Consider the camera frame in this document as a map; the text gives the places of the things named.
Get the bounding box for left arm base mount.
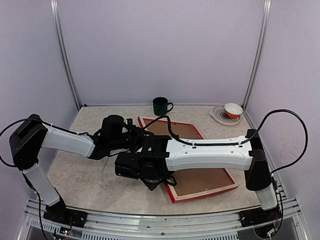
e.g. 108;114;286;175
43;206;88;228

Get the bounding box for red wooden picture frame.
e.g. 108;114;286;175
137;116;239;205

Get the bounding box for aluminium front rail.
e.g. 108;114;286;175
13;198;311;240

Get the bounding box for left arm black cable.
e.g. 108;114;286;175
0;118;56;240

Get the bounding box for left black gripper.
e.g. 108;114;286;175
109;124;154;151

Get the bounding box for dark green mug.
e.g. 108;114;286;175
152;96;174;117

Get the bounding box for brown cardboard backing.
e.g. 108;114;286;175
144;121;235;198

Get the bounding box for white patterned plate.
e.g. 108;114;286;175
209;105;241;127

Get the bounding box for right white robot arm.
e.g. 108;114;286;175
115;134;278;222

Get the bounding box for left aluminium post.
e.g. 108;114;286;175
50;0;82;111

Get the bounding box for aluminium post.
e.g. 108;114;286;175
242;0;272;111
50;0;82;111

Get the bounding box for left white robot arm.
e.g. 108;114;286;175
9;114;151;223

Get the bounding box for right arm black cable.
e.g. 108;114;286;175
141;108;309;226

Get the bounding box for orange and white bowl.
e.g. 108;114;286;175
224;103;243;119

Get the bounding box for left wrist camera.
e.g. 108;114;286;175
126;118;133;128

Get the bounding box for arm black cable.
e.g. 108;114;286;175
141;108;309;226
0;118;56;240

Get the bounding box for right aluminium post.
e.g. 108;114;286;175
242;0;272;111

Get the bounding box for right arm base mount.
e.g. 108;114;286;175
239;207;282;228

